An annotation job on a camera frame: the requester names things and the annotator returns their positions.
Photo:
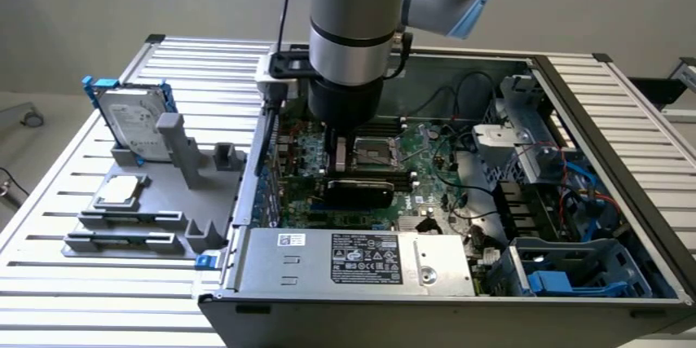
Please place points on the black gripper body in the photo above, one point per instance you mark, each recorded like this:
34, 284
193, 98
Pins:
345, 103

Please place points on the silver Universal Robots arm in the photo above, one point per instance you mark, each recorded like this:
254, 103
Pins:
348, 1

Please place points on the metal CPU socket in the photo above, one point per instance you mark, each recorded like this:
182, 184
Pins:
376, 152

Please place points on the black RAM slot bank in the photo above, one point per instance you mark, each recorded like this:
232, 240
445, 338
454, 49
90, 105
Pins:
404, 180
388, 127

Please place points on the green motherboard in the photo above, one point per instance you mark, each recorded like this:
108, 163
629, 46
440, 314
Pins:
429, 177

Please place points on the silver chipset heat sink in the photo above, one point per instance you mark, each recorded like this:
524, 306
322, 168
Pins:
416, 224

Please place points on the silver power supply unit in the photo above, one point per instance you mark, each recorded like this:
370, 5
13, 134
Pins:
304, 266

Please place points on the blue disk carrier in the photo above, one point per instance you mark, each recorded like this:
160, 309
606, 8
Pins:
168, 99

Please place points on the metal drive cage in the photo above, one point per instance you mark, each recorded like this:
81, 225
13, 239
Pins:
521, 111

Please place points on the grey parts rack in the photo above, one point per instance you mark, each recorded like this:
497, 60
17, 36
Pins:
162, 201

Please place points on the blue case latch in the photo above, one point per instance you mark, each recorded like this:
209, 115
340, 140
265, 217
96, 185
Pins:
202, 262

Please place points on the silver hard disk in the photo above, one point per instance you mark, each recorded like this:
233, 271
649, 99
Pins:
130, 124

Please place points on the black table corner cap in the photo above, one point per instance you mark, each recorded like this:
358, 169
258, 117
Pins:
601, 58
154, 39

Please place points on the silver CPU chip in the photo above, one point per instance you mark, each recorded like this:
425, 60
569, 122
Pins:
117, 190

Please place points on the black open PC case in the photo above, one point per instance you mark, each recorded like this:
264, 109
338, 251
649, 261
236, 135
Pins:
434, 323

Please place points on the blue bay carrier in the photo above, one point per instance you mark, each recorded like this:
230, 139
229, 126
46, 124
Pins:
549, 283

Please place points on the grey disk bay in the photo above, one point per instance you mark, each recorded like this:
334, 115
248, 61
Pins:
597, 258

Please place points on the grey caster wheel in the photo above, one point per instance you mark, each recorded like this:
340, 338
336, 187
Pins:
30, 118

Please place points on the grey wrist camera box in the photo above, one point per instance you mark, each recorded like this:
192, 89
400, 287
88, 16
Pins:
266, 73

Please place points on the black bracket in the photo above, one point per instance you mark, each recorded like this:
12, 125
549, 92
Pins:
654, 93

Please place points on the aluminium frame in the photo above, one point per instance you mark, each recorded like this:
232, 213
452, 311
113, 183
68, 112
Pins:
684, 75

